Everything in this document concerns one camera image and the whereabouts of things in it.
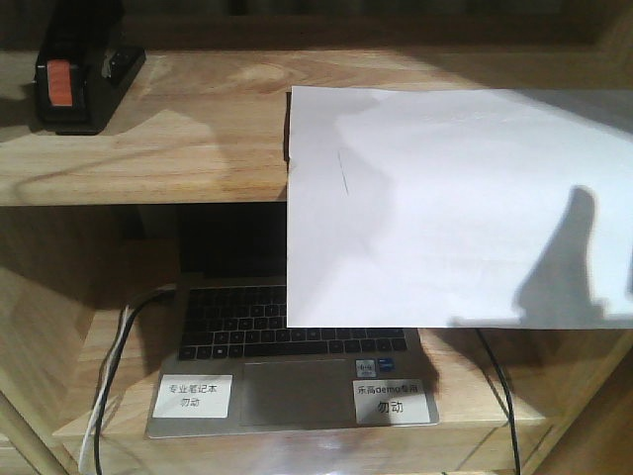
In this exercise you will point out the white paper sheet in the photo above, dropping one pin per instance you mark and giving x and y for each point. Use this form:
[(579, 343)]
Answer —
[(465, 208)]

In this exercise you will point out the black stapler with orange button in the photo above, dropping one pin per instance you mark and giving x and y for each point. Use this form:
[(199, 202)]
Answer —
[(83, 71)]

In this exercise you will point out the silver laptop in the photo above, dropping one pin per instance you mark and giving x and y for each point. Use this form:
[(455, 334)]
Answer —
[(237, 367)]

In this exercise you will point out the wooden shelf unit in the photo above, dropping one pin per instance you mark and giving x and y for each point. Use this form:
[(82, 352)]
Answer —
[(204, 121)]

